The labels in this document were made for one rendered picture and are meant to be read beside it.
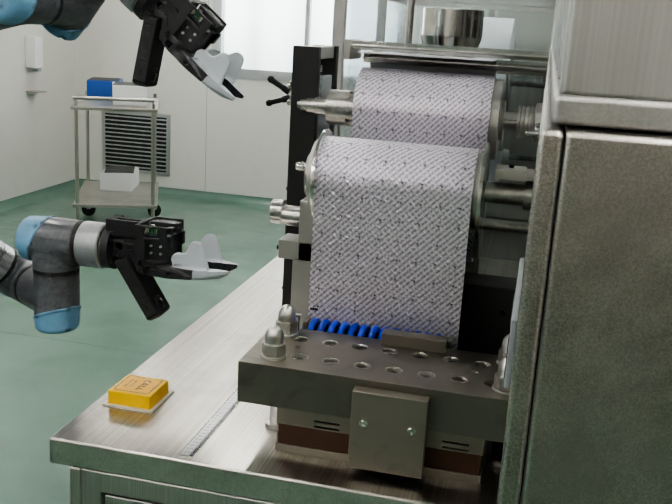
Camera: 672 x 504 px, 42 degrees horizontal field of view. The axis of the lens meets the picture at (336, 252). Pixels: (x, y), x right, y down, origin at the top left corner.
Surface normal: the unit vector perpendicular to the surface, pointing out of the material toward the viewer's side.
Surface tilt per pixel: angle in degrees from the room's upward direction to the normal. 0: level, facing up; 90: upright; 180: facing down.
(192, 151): 90
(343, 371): 0
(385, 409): 90
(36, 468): 0
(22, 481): 0
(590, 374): 90
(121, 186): 90
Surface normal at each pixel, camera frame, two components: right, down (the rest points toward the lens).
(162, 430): 0.06, -0.97
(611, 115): -0.23, 0.23
